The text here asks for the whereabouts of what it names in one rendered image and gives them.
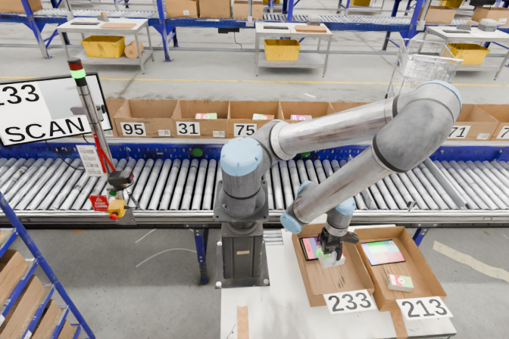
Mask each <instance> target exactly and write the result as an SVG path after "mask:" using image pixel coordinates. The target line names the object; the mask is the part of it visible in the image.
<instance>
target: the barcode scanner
mask: <svg viewBox="0 0 509 339"><path fill-rule="evenodd" d="M133 178H134V175H133V171H131V170H130V171H127V170H126V171H122V170H120V171H113V172H112V173H110V175H109V176H108V178H107V181H108V184H109V185H114V186H115V190H114V191H115V192H117V191H122V190H124V188H125V187H126V184H131V183H132V181H133Z"/></svg>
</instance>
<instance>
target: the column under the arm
mask: <svg viewBox="0 0 509 339"><path fill-rule="evenodd" d="M263 286H270V276H269V270H268V264H267V252H266V245H265V239H264V230H263V224H262V223H255V222H253V223H252V225H251V226H249V227H248V228H245V229H244V228H237V227H235V226H234V225H233V224H232V223H231V222H222V224H221V241H217V246H216V267H215V289H223V288H249V287H263Z"/></svg>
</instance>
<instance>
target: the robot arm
mask: <svg viewBox="0 0 509 339"><path fill-rule="evenodd" d="M461 106H462V97H461V94H460V92H459V91H458V90H457V89H456V88H455V87H454V86H453V85H451V84H449V83H447V82H444V81H440V80H433V81H429V82H425V83H424V84H422V85H420V86H418V87H417V88H416V90H414V91H411V92H406V93H403V94H400V95H396V96H395V97H393V98H387V99H385V100H381V101H376V102H373V103H370V104H365V105H362V106H359V107H354V108H351V109H347V110H343V111H339V112H337V113H334V114H328V115H326V116H322V117H318V118H314V119H311V120H306V121H303V122H300V123H295V124H292V125H290V124H289V123H286V122H284V121H282V120H271V121H270V122H268V123H266V124H264V125H263V126H262V127H261V128H260V129H259V130H257V131H256V132H254V133H253V134H252V135H250V136H249V137H246V138H243V137H238V138H234V139H231V140H230V141H228V142H227V143H226V144H225V145H224V146H223V148H222V151H221V157H220V165H221V172H222V182H223V186H222V188H221V190H220V193H219V204H220V207H221V209H222V210H223V211H224V212H225V213H226V214H228V215H230V216H233V217H236V218H246V217H250V216H253V215H255V214H257V213H258V212H259V211H260V210H261V209H262V208H263V206H264V202H265V193H264V190H263V188H262V187H261V177H262V175H263V174H265V173H266V171H268V170H269V169H270V168H271V167H272V166H273V165H274V164H275V163H277V162H279V161H284V160H291V159H292V158H293V157H294V156H295V155H296V154H298V153H303V152H308V151H316V150H322V149H327V148H335V147H340V146H345V145H353V144H358V143H364V142H371V144H372V145H371V146H370V147H368V148H367V149H365V150H364V151H362V152H361V153H360V154H359V155H358V156H356V157H355V158H354V159H352V160H351V161H349V162H348V163H347V164H346V165H344V166H343V167H342V168H340V169H339V170H337V171H336V172H335V173H333V174H332V175H331V176H330V177H329V178H327V179H326V180H324V181H323V182H321V183H320V184H319V185H318V184H317V183H316V182H311V181H305V182H303V183H302V184H301V187H299V189H298V191H297V194H296V197H297V198H296V199H295V200H294V201H293V202H292V203H291V204H290V205H289V207H288V208H287V209H286V210H285V211H284V212H283V214H282V215H281V217H280V222H281V223H282V224H283V226H284V227H285V228H286V229H287V230H288V231H290V232H291V233H294V234H298V233H299V232H301V231H302V229H303V228H304V227H305V226H306V225H307V224H308V223H310V222H312V221H313V220H314V219H316V218H317V217H318V216H321V215H322V214H324V213H325V214H327V218H326V223H325V227H323V228H322V232H321V233H319V234H318V237H317V241H319V242H320V243H321V245H320V246H319V248H321V250H322V251H323V255H325V254H329V253H331V255H330V257H329V258H327V259H326V263H333V266H334V265H336V264H337V262H338V261H340V259H341V257H342V241H346V242H349V243H353V244H356V243H358V242H359V241H360V240H359V239H358V236H357V235H356V234H355V233H354V232H350V231H348V227H349V224H350V221H351V218H352V215H353V213H354V208H355V200H354V198H353V196H354V195H356V194H357V193H359V192H361V191H363V190H364V189H365V188H368V187H369V186H371V185H373V184H374V183H376V182H378V181H379V180H381V179H383V178H385V177H386V176H388V175H389V174H391V173H393V172H394V173H406V172H407V171H409V170H412V169H413V168H414V167H416V166H417V165H419V164H420V163H422V162H423V161H424V160H425V159H426V158H427V157H429V156H430V155H431V154H432V153H433V152H434V151H436V150H437V149H438V148H439V147H440V146H441V145H442V144H443V142H444V141H445V140H446V139H447V137H449V135H450V133H451V131H452V128H453V126H454V123H455V121H456V119H457V118H458V117H459V115H460V113H461ZM319 236H320V238H321V239H318V238H319Z"/></svg>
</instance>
